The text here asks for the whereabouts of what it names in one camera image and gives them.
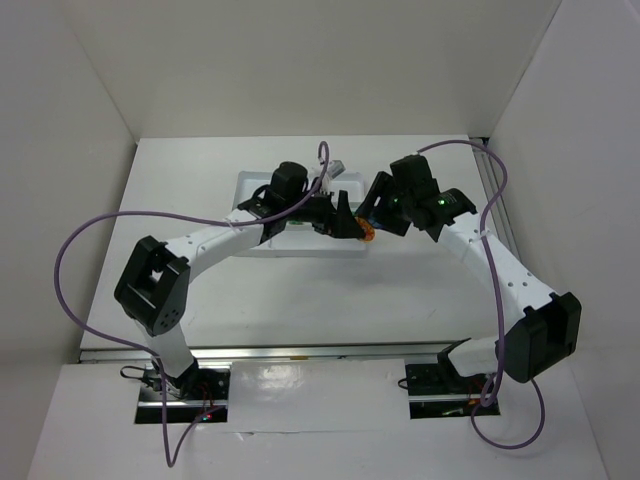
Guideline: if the yellow butterfly lego piece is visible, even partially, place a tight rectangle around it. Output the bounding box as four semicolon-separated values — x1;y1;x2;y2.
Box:
355;217;375;243

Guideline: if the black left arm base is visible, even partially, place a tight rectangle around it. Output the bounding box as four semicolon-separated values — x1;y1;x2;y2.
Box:
120;365;231;425

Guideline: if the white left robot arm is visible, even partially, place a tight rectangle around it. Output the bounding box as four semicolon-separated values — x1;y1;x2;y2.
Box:
114;161;365;390

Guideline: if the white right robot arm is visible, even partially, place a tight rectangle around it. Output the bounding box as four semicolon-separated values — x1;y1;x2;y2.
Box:
356;155;582;383

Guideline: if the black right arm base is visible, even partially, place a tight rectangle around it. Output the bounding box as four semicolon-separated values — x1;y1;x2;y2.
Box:
397;364;487;419

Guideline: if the white divided plastic tray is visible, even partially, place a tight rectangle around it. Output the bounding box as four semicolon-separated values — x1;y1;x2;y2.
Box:
232;171;369;258

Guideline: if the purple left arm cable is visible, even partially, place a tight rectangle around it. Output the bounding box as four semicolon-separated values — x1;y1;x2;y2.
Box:
53;140;332;469

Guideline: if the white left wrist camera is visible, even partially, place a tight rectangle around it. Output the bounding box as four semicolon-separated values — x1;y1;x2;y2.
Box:
314;160;346;194

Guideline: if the aluminium right side rail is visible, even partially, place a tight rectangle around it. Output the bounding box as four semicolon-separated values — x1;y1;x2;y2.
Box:
471;147;517;254

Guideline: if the aluminium table edge rail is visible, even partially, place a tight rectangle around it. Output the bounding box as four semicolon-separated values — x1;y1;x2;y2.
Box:
78;341;455;363

